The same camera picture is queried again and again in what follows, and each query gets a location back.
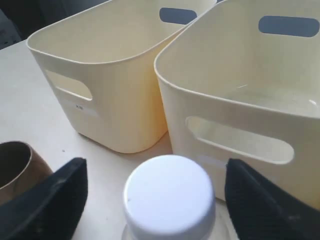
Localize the cream storage bin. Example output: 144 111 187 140
154 0 320 208
26 0 215 154

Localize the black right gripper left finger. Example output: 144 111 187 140
0 157 88 240

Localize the brown wooden cup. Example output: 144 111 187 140
0 140 53 205

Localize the cream right storage bin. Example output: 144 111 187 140
154 0 320 208

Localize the cream middle storage bin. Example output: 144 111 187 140
26 0 215 154

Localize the white-capped plastic bottle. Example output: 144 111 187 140
120 154 242 240

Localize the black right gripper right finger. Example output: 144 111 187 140
224 158 320 240

